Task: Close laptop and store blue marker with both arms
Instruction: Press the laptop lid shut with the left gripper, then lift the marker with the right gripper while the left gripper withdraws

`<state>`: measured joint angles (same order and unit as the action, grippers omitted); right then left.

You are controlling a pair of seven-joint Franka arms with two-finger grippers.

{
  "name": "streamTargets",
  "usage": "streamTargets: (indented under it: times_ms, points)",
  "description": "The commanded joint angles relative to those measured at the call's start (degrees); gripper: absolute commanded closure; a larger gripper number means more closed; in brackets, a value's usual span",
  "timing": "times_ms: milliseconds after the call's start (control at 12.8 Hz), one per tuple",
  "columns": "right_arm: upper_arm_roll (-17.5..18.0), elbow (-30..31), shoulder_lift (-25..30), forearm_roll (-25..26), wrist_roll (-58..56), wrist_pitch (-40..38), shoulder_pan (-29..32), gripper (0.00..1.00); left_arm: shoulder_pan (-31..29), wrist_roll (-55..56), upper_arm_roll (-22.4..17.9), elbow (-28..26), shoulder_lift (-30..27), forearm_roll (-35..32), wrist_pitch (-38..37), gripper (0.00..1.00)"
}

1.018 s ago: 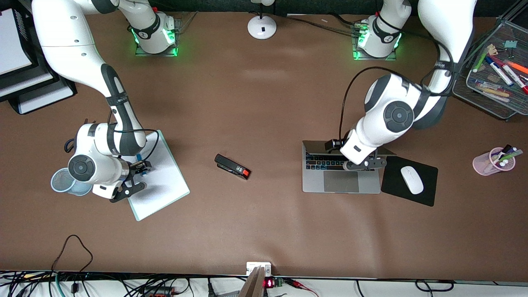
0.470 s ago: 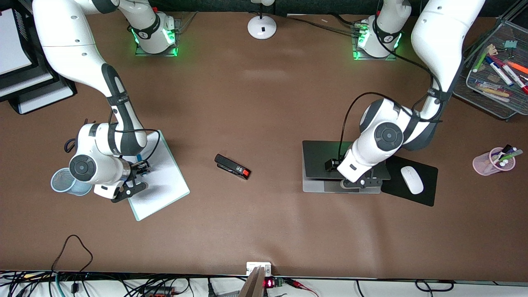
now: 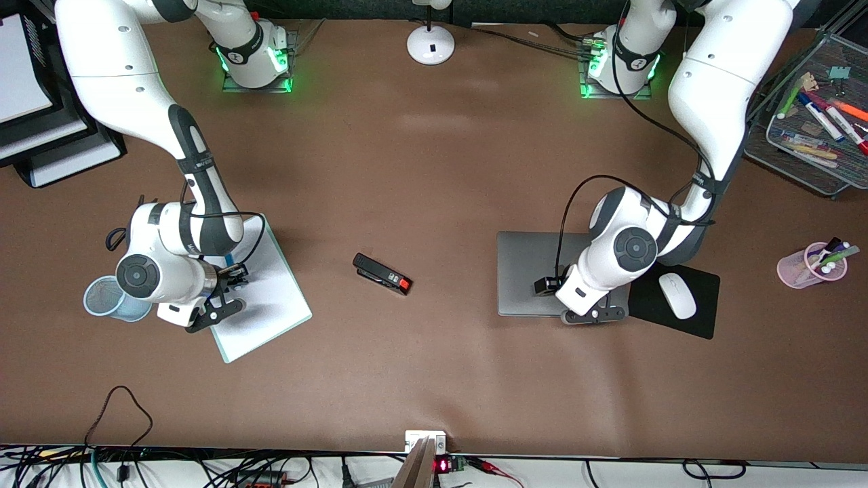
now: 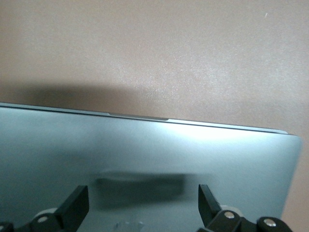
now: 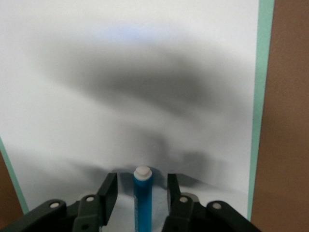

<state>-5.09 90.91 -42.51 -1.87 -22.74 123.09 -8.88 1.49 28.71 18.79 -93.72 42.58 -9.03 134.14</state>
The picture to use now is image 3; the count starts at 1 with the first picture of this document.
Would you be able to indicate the silver laptop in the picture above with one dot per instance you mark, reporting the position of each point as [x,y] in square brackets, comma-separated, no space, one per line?
[529,271]

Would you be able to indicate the white round lamp base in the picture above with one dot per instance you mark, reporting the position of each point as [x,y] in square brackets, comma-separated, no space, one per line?
[430,44]

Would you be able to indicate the white computer mouse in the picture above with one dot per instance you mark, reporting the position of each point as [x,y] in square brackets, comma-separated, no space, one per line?
[678,296]

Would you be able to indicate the light blue mesh cup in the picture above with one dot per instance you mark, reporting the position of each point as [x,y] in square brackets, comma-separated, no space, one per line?
[98,301]

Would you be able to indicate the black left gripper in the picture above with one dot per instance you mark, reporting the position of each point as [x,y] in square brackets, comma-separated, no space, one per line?
[546,285]

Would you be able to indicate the orange marker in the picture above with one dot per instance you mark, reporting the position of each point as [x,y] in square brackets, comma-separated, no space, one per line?
[851,110]

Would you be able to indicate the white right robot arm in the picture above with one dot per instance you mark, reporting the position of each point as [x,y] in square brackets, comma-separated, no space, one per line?
[115,68]

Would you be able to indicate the black capped marker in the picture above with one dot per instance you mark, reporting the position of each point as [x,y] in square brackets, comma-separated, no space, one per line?
[831,245]

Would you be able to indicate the black orange power strip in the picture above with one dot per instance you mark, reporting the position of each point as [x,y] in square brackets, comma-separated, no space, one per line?
[261,480]

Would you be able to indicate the white paper sheet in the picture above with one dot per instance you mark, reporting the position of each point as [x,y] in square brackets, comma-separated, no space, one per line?
[271,291]

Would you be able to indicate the black stacked letter tray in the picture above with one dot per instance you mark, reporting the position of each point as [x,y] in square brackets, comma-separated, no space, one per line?
[102,146]

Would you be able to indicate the white metal bracket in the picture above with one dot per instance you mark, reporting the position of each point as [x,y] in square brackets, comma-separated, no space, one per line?
[426,438]

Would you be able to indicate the pink translucent pen cup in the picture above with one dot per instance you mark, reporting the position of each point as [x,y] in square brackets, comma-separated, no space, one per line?
[793,271]

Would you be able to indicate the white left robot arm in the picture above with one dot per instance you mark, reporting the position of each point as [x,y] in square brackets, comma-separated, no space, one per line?
[712,81]

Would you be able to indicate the mint green clipboard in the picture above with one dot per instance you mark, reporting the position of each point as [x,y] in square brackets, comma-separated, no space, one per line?
[305,312]

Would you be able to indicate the white marker with red cap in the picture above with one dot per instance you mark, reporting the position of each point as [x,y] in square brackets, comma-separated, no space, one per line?
[844,127]

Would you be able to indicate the black stapler with red tip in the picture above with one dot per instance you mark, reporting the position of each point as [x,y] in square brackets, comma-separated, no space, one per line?
[380,272]

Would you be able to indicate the teal binder clip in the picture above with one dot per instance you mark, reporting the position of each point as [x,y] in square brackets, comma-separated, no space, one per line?
[839,73]

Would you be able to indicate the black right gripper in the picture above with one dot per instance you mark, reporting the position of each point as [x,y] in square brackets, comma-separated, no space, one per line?
[232,275]

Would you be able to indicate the black mouse pad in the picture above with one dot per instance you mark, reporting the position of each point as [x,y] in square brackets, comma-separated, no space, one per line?
[705,305]

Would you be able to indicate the light green marker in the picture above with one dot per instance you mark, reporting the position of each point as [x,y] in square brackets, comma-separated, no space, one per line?
[792,98]

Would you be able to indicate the white paper stack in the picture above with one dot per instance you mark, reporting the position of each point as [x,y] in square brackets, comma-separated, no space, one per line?
[20,68]

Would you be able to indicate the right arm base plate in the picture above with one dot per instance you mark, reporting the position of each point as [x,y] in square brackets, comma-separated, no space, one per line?
[234,89]

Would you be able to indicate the black scissors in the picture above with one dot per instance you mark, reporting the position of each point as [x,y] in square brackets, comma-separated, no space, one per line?
[115,238]

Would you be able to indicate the red digit display board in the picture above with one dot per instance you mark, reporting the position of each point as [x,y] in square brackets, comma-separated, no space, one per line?
[444,465]

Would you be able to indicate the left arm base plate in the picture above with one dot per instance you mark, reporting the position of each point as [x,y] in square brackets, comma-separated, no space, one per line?
[614,97]

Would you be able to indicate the white marker with blue cap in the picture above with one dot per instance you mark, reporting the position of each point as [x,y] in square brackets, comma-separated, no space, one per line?
[820,116]

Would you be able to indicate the grey camera post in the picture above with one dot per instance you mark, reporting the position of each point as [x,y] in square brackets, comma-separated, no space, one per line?
[413,469]

